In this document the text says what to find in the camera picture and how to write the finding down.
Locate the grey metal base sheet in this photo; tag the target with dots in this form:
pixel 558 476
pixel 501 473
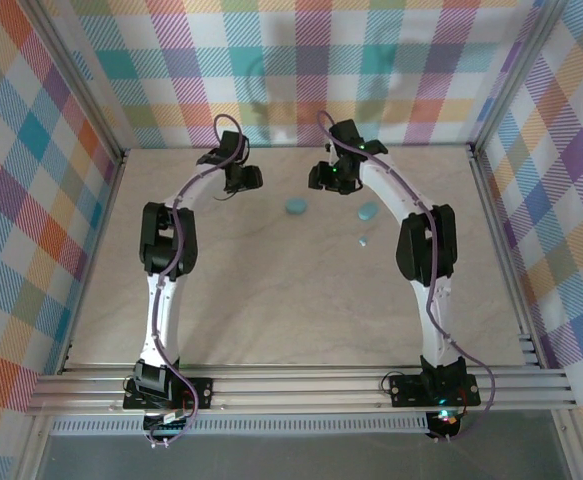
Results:
pixel 296 460

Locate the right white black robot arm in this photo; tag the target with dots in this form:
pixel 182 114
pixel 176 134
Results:
pixel 383 192

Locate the aluminium frame cross rail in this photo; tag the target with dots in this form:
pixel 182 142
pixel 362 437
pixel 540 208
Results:
pixel 296 395

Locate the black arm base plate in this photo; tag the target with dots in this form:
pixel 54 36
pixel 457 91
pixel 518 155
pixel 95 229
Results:
pixel 201 392
pixel 406 390

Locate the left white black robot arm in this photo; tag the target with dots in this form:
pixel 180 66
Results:
pixel 163 310

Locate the controller circuit board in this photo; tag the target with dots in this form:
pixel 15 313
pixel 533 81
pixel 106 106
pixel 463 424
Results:
pixel 446 419
pixel 171 416

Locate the light blue oval charging case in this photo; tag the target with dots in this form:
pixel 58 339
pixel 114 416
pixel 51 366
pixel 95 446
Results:
pixel 296 206
pixel 367 211

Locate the aluminium frame post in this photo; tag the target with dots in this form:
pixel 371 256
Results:
pixel 78 75
pixel 516 75

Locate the aluminium frame side rail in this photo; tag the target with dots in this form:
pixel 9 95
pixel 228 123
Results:
pixel 109 200
pixel 492 210

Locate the small light blue earbud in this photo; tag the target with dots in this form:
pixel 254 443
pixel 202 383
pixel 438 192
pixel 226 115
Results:
pixel 363 241

